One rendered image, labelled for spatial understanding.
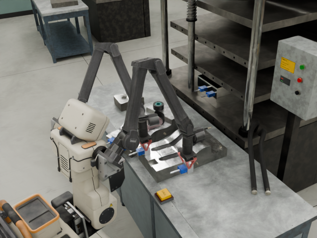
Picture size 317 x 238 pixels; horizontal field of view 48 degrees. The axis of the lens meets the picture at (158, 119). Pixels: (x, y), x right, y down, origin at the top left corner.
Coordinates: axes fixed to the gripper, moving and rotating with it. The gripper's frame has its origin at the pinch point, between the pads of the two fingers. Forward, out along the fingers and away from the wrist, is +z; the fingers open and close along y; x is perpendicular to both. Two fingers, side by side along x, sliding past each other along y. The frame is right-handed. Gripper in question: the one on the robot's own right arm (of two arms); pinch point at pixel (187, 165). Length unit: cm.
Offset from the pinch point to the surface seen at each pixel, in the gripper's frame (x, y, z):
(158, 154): 5.9, 23.3, 6.2
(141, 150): 15.2, 27.4, 2.3
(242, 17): -68, 47, -60
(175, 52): -65, 130, -11
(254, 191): -28.7, -24.4, 12.1
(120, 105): 2, 98, 10
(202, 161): -17.3, 10.6, 11.3
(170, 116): -19, 55, 3
